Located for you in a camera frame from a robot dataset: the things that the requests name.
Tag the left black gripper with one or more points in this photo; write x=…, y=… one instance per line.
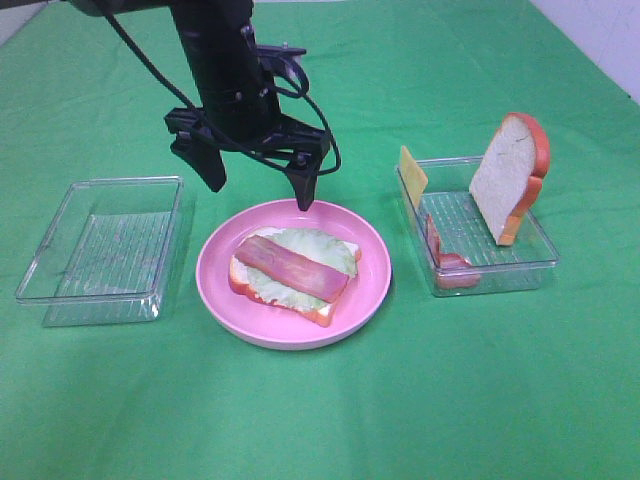
x=261, y=132

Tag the white bread slice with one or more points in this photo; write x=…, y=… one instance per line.
x=318, y=317
x=510, y=175

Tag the green lettuce leaf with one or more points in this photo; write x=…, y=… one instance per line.
x=315, y=244

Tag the bacon strip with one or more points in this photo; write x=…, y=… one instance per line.
x=452, y=269
x=292, y=269

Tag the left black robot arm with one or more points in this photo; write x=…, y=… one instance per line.
x=239, y=83

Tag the pink round plate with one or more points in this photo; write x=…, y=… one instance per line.
x=281, y=329

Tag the yellow cheese slice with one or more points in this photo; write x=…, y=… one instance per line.
x=414, y=177

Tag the left clear plastic tray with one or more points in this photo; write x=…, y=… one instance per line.
x=107, y=255

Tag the clear plastic tray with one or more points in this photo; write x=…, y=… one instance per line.
x=107, y=255
x=526, y=265

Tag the right clear plastic tray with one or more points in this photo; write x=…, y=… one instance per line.
x=526, y=265

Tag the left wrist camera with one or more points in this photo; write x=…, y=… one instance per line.
x=282, y=61

